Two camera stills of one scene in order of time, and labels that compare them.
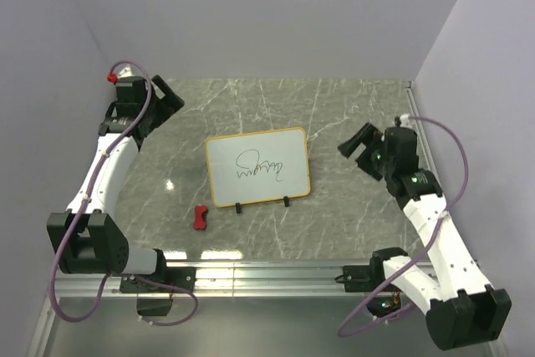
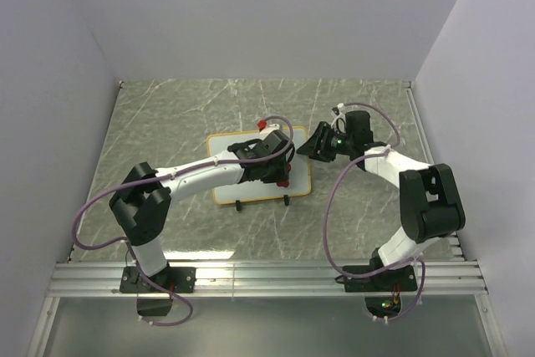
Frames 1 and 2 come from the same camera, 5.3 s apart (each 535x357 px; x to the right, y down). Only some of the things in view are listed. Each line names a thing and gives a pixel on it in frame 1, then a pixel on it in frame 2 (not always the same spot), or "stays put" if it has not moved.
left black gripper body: x=154 y=113 → x=277 y=171
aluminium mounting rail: x=221 y=280 stays put
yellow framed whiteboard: x=259 y=166 stays put
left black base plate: x=180 y=277 stays put
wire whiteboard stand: x=238 y=207 stays put
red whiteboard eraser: x=199 y=223 → x=284 y=184
